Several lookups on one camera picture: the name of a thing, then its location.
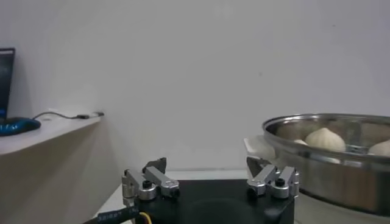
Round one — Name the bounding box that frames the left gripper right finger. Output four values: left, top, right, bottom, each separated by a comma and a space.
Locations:
245, 156, 301, 200

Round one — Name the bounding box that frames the white steamed baozi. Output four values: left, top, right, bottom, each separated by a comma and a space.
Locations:
304, 127, 347, 152
367, 139, 390, 158

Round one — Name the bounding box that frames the black monitor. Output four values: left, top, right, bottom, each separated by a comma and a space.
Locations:
0, 47, 16, 119

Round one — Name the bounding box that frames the white side table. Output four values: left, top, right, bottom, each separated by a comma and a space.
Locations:
0, 114, 126, 224

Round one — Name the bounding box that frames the black cable with adapter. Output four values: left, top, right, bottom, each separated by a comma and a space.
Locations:
32, 111, 105, 121

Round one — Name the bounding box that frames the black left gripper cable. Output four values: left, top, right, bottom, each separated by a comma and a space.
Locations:
82, 206, 153, 224

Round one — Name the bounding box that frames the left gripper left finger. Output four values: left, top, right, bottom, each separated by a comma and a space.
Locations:
121, 157, 181, 208

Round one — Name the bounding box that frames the stainless steel steamer basket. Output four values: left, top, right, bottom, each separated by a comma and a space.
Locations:
261, 113, 390, 217

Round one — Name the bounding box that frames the blue computer mouse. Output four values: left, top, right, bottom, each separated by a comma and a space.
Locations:
0, 117, 42, 137

